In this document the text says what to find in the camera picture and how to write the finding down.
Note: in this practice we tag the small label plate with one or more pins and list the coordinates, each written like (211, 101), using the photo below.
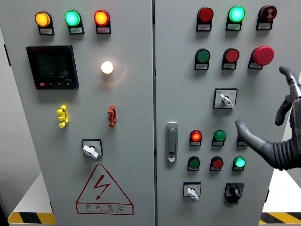
(201, 66)
(229, 66)
(103, 30)
(195, 143)
(193, 168)
(255, 65)
(233, 27)
(76, 30)
(237, 168)
(203, 27)
(46, 31)
(241, 143)
(217, 143)
(215, 168)
(264, 26)

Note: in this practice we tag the black lamp holder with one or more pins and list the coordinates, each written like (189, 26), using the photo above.
(240, 142)

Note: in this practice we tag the small green lit lamp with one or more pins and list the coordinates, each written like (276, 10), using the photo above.
(239, 162)

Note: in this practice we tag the black door hinge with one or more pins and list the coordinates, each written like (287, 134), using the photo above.
(267, 195)
(7, 55)
(51, 207)

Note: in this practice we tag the small dark green lamp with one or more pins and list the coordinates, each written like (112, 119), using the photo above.
(219, 136)

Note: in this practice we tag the small red push button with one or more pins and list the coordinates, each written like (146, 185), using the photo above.
(217, 163)

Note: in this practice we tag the black yellow striped tape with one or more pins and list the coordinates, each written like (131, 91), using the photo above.
(282, 218)
(30, 218)

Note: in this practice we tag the small red lit lamp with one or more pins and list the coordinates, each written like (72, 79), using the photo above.
(195, 136)

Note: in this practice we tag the small green push button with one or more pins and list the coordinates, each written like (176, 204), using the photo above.
(194, 163)

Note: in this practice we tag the large red stop button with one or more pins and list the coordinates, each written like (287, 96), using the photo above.
(263, 55)

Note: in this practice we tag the silver door lock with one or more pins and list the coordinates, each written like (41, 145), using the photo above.
(171, 141)

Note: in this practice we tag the large red push button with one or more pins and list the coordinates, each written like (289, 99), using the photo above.
(232, 55)

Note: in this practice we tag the large green push button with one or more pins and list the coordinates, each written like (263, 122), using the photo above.
(203, 55)

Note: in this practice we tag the dark red buzzer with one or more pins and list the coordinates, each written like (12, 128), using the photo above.
(269, 12)

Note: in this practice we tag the large green lit lamp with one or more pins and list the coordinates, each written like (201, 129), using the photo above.
(72, 18)
(236, 14)

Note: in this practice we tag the large red unlit lamp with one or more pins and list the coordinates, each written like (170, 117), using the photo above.
(205, 14)

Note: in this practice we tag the red warning triangle sign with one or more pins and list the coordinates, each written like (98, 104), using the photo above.
(104, 207)

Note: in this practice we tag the white lit lamp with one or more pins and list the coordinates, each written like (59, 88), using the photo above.
(107, 67)

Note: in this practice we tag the large orange-red lit lamp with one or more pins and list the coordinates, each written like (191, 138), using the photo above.
(101, 17)

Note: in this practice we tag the black display meter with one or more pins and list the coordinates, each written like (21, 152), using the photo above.
(53, 67)

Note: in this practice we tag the large yellow lit lamp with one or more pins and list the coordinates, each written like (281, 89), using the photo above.
(42, 18)

